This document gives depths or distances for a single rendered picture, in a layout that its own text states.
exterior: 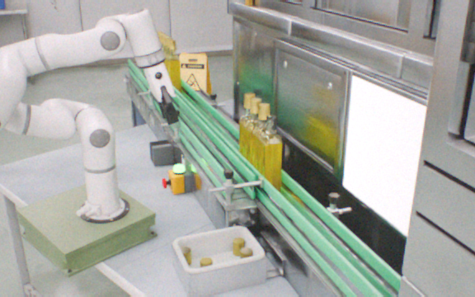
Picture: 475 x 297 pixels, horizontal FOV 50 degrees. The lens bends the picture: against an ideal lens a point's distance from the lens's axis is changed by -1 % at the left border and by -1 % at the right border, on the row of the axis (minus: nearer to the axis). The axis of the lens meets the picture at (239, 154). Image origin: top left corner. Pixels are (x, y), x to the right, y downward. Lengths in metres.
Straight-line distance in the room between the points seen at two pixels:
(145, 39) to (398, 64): 0.61
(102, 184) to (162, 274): 0.32
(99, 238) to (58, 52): 0.55
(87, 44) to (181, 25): 6.31
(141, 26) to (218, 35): 6.45
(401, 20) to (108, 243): 1.00
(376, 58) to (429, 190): 0.70
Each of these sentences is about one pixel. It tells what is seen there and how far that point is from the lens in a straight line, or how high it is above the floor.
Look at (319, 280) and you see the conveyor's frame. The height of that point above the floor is 0.87.
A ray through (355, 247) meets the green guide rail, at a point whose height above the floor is 0.94.
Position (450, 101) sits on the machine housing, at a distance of 0.56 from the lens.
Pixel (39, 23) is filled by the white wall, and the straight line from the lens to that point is 7.31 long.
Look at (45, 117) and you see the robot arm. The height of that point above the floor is 1.18.
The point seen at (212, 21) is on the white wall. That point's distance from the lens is 7.70.
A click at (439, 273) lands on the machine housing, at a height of 1.28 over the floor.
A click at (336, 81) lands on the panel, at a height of 1.27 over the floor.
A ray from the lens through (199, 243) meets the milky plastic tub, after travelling 1.51.
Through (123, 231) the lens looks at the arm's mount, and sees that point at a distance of 1.59.
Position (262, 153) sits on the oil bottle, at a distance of 1.54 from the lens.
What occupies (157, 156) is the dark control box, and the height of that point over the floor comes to 0.80.
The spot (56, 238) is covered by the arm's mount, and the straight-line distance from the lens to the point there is 1.58.
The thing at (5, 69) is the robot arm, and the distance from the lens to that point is 1.32.
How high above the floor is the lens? 1.63
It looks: 23 degrees down
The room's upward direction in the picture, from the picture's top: straight up
